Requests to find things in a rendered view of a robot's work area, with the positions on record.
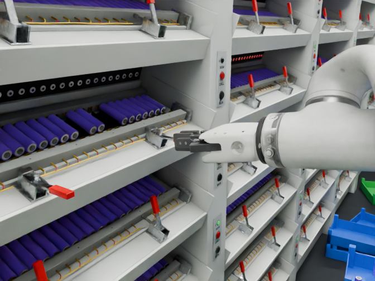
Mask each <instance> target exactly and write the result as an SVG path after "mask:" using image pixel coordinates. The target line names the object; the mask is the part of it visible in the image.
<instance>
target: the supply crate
mask: <svg viewBox="0 0 375 281"><path fill-rule="evenodd" d="M355 249H356V245H352V244H349V251H348V259H347V266H346V271H345V277H344V281H355V277H356V276H359V277H361V278H362V281H375V276H373V268H374V262H375V256H371V255H367V254H362V253H358V252H355Z"/></svg>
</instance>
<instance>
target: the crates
mask: <svg viewBox="0 0 375 281"><path fill-rule="evenodd" d="M364 180H365V178H361V183H360V188H361V189H362V191H363V192H364V194H365V195H366V196H367V198H368V199H369V200H370V202H371V204H372V205H375V182H374V181H364ZM365 210H366V209H365V208H361V212H360V213H359V214H358V215H357V216H355V217H354V218H353V219H351V220H350V221H346V220H341V219H338V215H337V214H335V215H334V220H333V223H332V225H331V227H329V229H328V237H327V242H326V243H327V244H326V253H325V256H326V257H328V258H332V259H336V260H340V261H344V262H347V259H348V251H349V244H352V245H356V249H355V252H358V253H362V254H367V255H371V256H375V215H372V214H369V213H366V212H365Z"/></svg>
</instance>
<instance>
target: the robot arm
mask: <svg viewBox="0 0 375 281"><path fill-rule="evenodd" d="M371 88H372V89H373V92H374V97H375V45H359V46H354V47H352V48H349V49H347V50H345V51H343V52H341V53H340V54H338V55H336V56H335V57H333V58H332V59H330V60H329V61H328V62H326V63H325V64H323V65H322V66H321V67H319V68H318V69H317V70H316V71H315V72H314V74H313V75H312V77H311V79H310V81H309V85H308V87H307V93H306V102H305V107H304V108H303V110H301V111H299V112H290V113H271V114H269V115H268V116H267V117H262V118H261V119H260V121H259V123H229V124H224V125H221V126H218V127H216V128H213V129H211V130H201V131H200V132H199V130H182V131H180V133H174V134H173V137H174V145H175V150H176V151H190V152H191V153H194V152H211V153H209V154H207V155H205V156H203V157H202V162H204V163H242V162H254V161H261V162H262V163H263V164H267V165H268V166H269V167H275V168H303V169H329V170H343V171H370V172H375V109H361V108H360V104H361V100H362V97H363V95H364V94H365V93H366V92H367V91H368V90H370V89H371Z"/></svg>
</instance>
